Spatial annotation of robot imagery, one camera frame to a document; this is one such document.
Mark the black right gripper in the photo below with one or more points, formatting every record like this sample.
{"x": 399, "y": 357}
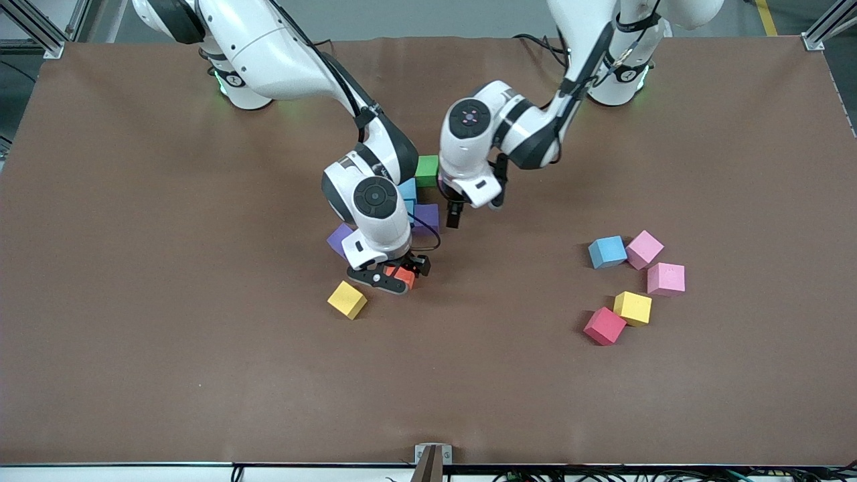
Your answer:
{"x": 416, "y": 262}

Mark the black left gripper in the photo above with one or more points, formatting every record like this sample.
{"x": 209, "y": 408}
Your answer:
{"x": 454, "y": 208}

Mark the orange foam cube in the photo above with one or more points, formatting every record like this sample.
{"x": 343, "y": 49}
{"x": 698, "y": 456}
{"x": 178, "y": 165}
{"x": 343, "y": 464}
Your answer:
{"x": 405, "y": 276}

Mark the purple foam cube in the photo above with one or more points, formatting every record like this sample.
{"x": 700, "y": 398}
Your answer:
{"x": 338, "y": 239}
{"x": 427, "y": 215}

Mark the blue foam cube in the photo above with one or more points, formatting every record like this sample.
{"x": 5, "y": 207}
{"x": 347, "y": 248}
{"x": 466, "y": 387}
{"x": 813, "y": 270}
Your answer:
{"x": 408, "y": 189}
{"x": 410, "y": 209}
{"x": 608, "y": 252}

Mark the green foam cube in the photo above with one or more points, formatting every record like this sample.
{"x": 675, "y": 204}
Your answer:
{"x": 426, "y": 171}

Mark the yellow foam cube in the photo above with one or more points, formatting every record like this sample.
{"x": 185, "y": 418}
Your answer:
{"x": 347, "y": 299}
{"x": 633, "y": 308}

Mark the red foam cube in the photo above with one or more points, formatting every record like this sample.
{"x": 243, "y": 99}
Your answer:
{"x": 604, "y": 326}

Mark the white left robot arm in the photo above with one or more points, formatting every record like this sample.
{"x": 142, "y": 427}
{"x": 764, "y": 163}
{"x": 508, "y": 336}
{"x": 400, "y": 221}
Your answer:
{"x": 509, "y": 127}

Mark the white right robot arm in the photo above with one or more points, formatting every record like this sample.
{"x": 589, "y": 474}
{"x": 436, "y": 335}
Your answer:
{"x": 281, "y": 60}

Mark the pink foam cube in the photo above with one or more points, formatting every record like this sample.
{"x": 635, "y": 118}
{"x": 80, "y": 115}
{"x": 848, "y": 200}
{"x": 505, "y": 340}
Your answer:
{"x": 644, "y": 249}
{"x": 665, "y": 279}

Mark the brown table mat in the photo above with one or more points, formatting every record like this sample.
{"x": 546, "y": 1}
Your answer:
{"x": 201, "y": 368}

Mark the grey metal edge bracket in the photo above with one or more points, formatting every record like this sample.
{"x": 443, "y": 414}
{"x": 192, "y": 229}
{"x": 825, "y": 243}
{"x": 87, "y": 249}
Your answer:
{"x": 433, "y": 462}

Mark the aluminium frame profile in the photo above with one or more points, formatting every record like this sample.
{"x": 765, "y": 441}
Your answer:
{"x": 40, "y": 30}
{"x": 827, "y": 27}

